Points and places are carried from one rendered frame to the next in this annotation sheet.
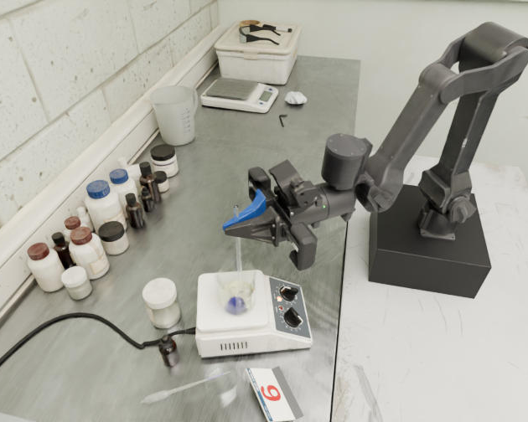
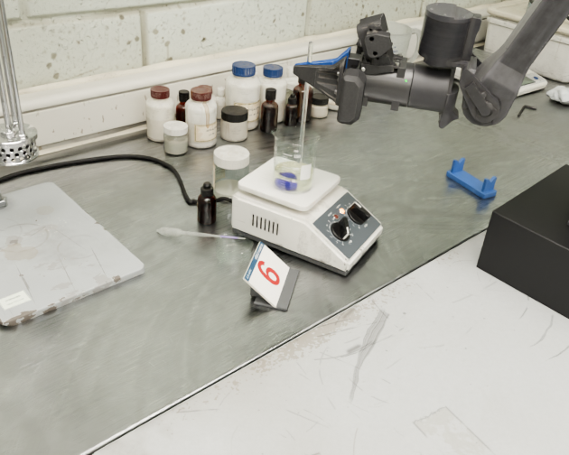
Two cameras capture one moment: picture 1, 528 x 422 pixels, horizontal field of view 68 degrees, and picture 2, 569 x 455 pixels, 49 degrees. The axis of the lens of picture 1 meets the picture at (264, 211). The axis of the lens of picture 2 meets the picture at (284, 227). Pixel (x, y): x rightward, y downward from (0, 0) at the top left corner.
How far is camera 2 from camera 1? 0.50 m
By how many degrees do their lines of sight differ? 28
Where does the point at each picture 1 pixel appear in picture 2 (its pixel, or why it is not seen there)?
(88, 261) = (195, 122)
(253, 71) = not seen: hidden behind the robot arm
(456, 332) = (545, 353)
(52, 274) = (160, 120)
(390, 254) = (507, 225)
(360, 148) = (461, 16)
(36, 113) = not seen: outside the picture
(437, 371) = (478, 363)
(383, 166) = (496, 59)
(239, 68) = not seen: hidden behind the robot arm
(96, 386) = (133, 207)
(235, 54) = (510, 25)
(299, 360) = (325, 278)
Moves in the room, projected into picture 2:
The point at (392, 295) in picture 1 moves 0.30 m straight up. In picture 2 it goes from (494, 290) to (559, 88)
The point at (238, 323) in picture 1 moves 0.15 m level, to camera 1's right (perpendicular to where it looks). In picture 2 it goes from (276, 195) to (368, 234)
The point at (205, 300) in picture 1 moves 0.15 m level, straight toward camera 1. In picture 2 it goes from (264, 171) to (219, 216)
